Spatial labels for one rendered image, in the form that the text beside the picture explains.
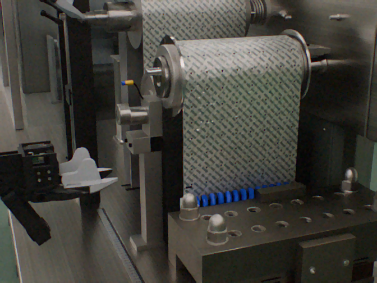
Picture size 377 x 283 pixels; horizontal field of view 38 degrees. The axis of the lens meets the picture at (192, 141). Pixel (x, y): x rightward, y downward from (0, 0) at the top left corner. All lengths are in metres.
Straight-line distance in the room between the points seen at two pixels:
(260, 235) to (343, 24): 0.43
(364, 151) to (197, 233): 0.59
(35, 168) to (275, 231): 0.40
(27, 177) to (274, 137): 0.46
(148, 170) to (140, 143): 0.06
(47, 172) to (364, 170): 0.79
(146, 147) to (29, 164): 0.25
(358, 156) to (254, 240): 0.54
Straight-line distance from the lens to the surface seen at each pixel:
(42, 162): 0.91
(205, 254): 0.85
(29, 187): 0.91
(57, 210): 1.33
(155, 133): 1.04
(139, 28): 1.20
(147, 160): 1.06
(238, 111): 1.01
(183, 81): 0.95
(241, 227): 0.93
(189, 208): 0.94
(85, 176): 0.92
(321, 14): 1.16
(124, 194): 1.39
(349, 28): 1.08
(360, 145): 1.37
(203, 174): 1.02
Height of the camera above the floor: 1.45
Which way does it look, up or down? 18 degrees down
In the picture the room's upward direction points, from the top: straight up
